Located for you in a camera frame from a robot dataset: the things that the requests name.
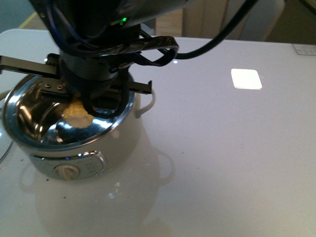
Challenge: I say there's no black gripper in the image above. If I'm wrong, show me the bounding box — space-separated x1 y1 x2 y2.
0 52 152 95

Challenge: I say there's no yellow corn cob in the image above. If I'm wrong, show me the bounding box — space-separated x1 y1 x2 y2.
63 97 94 128

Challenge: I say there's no glass pot lid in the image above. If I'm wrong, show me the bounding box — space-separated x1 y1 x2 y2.
0 128 13 162

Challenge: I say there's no cream electric cooking pot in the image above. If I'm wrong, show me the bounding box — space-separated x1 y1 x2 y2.
2 77 153 180

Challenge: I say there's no beige chair right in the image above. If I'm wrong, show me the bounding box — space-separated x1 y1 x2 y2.
182 0 285 41

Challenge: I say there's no label sticker on table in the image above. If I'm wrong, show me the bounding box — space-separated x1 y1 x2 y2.
292 44 316 56

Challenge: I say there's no wooden post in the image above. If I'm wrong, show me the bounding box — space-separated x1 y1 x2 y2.
155 9 183 37

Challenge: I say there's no black cable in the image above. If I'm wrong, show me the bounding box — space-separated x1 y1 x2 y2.
172 0 259 60

